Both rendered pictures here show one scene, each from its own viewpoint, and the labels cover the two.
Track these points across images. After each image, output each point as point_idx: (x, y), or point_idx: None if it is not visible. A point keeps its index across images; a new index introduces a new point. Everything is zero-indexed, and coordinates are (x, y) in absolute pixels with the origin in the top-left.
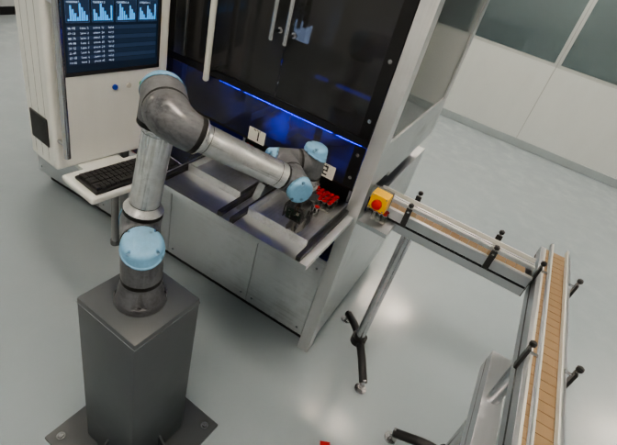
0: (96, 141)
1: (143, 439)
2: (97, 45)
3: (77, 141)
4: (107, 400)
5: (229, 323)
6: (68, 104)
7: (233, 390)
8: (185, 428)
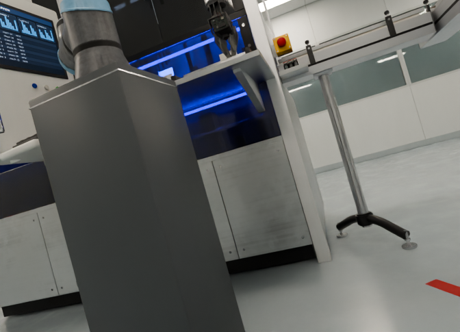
0: (29, 133)
1: (204, 328)
2: (9, 46)
3: (9, 129)
4: (120, 263)
5: (238, 287)
6: None
7: (287, 311)
8: None
